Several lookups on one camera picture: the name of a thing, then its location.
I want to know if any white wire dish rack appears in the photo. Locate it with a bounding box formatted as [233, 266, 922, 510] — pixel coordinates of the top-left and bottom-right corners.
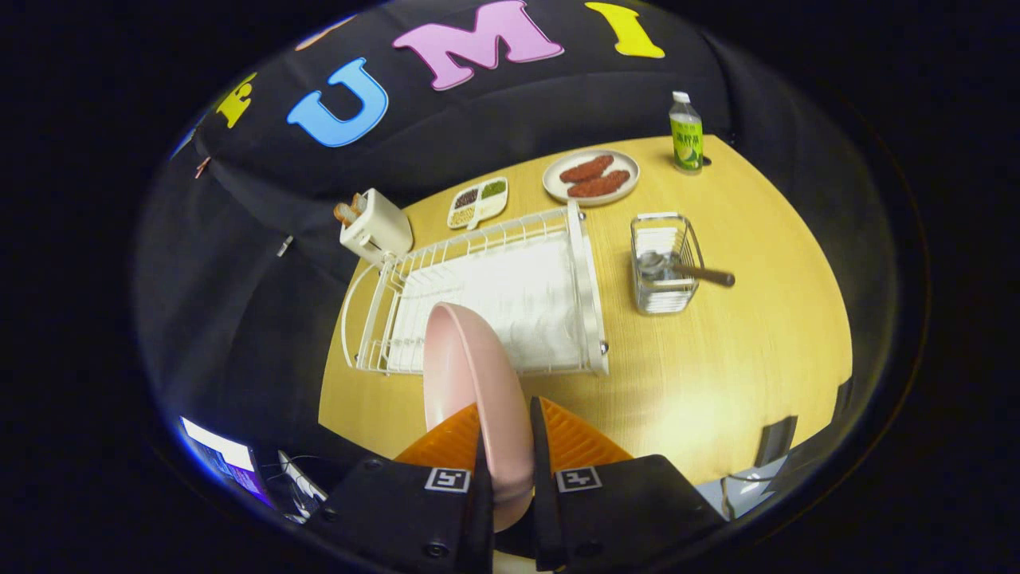
[341, 201, 610, 377]

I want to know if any green-label drink bottle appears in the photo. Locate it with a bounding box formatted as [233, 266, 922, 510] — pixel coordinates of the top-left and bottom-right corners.
[669, 91, 704, 175]

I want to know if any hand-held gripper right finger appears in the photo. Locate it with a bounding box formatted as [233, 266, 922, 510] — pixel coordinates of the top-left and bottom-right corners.
[529, 396, 728, 573]

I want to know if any white laptop stand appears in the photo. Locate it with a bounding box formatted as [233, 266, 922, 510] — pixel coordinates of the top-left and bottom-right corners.
[277, 450, 329, 519]

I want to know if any divided white snack tray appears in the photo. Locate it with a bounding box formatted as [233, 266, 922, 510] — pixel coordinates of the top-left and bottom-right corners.
[446, 176, 509, 230]

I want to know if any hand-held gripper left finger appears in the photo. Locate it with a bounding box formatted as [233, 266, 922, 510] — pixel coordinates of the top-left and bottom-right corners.
[305, 403, 496, 574]

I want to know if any beige plate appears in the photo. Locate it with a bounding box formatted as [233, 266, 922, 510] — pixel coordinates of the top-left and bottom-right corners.
[543, 149, 641, 207]

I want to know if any pink plate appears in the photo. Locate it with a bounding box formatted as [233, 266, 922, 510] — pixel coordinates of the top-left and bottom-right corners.
[422, 301, 535, 533]

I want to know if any red-brown sausage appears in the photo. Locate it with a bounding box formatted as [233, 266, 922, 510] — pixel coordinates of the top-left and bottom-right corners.
[559, 155, 615, 183]
[567, 170, 631, 199]

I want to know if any white toaster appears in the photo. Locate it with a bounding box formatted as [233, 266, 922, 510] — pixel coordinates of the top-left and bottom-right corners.
[339, 188, 414, 264]

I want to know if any black backdrop cloth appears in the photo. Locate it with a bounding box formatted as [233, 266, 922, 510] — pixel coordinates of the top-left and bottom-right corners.
[134, 0, 905, 487]

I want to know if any open laptop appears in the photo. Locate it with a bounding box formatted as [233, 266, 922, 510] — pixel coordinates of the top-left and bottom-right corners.
[179, 416, 276, 507]

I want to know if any metal wire basket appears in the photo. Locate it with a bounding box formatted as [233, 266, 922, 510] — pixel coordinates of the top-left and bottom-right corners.
[630, 212, 705, 315]

